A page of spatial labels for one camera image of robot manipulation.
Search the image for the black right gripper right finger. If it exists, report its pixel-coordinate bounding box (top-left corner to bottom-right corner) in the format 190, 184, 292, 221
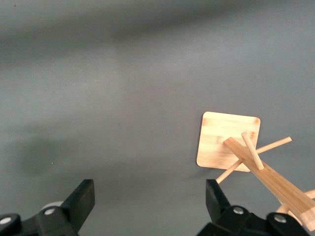
196, 178, 311, 236

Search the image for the wooden mug tree stand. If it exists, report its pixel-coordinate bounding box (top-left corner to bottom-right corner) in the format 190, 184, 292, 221
196, 111, 315, 234

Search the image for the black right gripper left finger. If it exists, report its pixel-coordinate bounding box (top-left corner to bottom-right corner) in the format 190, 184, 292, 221
0, 178, 96, 236

